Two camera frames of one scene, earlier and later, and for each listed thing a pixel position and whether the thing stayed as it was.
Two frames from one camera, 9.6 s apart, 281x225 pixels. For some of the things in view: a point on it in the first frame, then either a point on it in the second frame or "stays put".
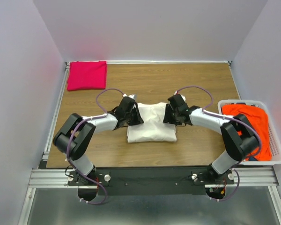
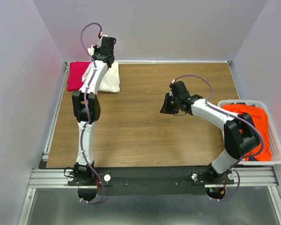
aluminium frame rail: [45, 176] stays put
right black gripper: [169, 115] -> [168, 104]
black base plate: [149, 181] stays put
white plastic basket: [277, 153] stays put
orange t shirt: [257, 117] stays put
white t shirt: [153, 129] -> [111, 82]
